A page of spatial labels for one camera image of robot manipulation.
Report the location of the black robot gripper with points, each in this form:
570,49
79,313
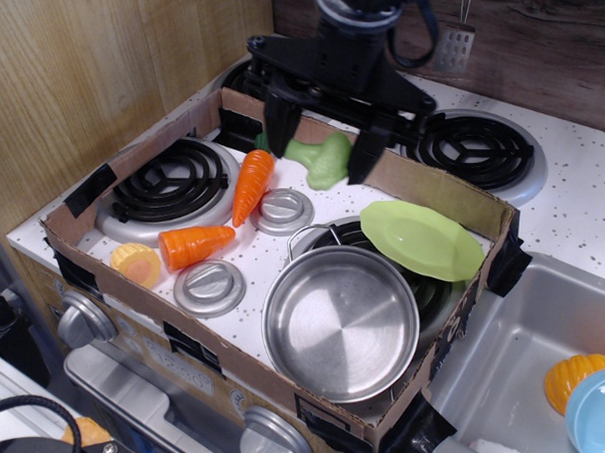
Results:
350,61

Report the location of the light green toy broccoli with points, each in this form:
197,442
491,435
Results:
326,164

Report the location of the stainless steel pot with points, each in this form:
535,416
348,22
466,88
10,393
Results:
340,321

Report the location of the whole orange toy carrot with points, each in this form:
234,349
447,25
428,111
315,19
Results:
255,174

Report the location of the back left black burner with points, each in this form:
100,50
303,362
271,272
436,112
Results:
240,82

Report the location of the silver stove knob middle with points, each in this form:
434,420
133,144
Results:
282,211

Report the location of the silver stove knob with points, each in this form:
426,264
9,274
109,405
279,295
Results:
209,289
282,211

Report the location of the light green plastic plate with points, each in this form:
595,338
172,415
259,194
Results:
422,241

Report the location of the hanging silver spatula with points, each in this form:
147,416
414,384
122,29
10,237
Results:
455,43

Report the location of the front left black burner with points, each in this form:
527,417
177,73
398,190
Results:
191,183

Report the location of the back right black burner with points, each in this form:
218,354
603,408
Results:
486,150

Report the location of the orange toy carrot half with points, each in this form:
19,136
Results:
183,247

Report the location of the silver stove knob front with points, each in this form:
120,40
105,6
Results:
209,289

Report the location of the yellow toy corn piece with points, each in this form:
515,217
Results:
137,262

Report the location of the silver sink basin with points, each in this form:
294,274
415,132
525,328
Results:
490,385

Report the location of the left silver oven knob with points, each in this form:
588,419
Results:
83,322

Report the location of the silver oven knob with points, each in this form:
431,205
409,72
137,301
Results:
267,432
83,322

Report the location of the right silver oven knob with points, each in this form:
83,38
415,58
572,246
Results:
267,432

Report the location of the orange toy pumpkin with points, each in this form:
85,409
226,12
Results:
563,378

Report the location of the light blue bowl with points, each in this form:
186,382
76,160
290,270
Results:
585,415

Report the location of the silver oven door handle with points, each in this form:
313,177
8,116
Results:
173,420

